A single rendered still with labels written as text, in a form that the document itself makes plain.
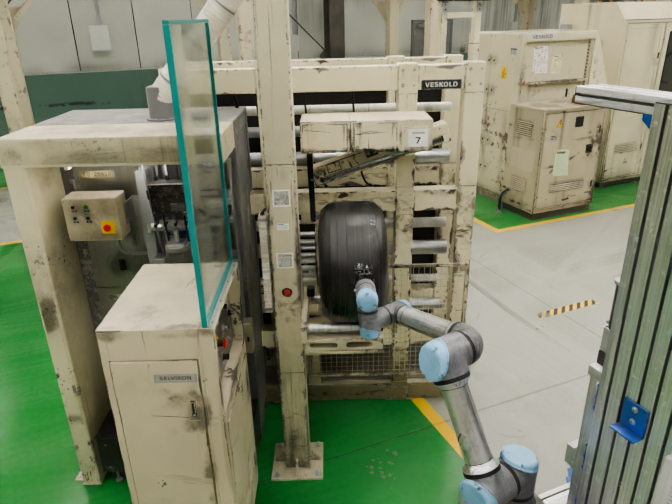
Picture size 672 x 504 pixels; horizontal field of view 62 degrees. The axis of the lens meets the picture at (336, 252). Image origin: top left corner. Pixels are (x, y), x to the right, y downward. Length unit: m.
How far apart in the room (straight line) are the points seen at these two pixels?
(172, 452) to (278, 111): 1.37
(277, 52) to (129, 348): 1.22
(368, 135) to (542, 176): 4.30
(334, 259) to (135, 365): 0.87
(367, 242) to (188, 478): 1.15
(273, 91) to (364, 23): 10.04
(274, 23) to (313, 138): 0.57
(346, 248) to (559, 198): 4.90
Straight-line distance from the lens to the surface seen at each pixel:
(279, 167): 2.37
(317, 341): 2.58
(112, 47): 11.10
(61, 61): 11.11
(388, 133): 2.61
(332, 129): 2.59
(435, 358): 1.72
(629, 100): 1.66
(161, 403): 2.14
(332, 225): 2.37
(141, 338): 2.01
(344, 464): 3.21
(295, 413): 2.95
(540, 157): 6.62
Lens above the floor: 2.22
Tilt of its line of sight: 23 degrees down
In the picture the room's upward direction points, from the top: 1 degrees counter-clockwise
